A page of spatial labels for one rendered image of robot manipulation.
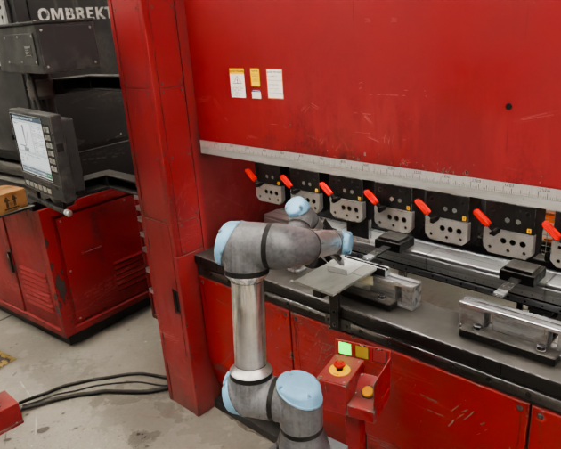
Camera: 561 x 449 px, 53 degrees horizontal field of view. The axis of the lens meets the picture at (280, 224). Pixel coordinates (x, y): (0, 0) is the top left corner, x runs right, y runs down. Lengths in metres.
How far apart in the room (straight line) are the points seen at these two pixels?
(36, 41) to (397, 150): 1.41
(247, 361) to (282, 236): 0.36
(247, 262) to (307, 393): 0.37
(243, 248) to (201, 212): 1.32
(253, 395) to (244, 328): 0.18
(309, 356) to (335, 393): 0.48
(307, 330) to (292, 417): 0.84
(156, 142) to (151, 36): 0.44
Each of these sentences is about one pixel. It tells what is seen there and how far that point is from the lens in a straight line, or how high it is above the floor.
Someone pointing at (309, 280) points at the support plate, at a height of 1.00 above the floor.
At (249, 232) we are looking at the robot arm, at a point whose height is 1.40.
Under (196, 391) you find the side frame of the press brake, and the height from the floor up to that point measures 0.16.
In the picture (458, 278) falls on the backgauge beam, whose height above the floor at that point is 0.92.
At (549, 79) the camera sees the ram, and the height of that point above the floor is 1.70.
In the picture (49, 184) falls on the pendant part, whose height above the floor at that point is 1.30.
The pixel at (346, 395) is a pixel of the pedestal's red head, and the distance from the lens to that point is 1.92.
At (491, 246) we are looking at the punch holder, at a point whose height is 1.20.
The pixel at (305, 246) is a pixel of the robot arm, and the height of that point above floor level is 1.37.
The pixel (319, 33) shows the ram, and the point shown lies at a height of 1.84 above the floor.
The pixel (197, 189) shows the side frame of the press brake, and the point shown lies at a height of 1.18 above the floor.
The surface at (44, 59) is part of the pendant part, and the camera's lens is 2.43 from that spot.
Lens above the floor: 1.89
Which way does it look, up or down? 20 degrees down
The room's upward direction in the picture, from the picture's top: 4 degrees counter-clockwise
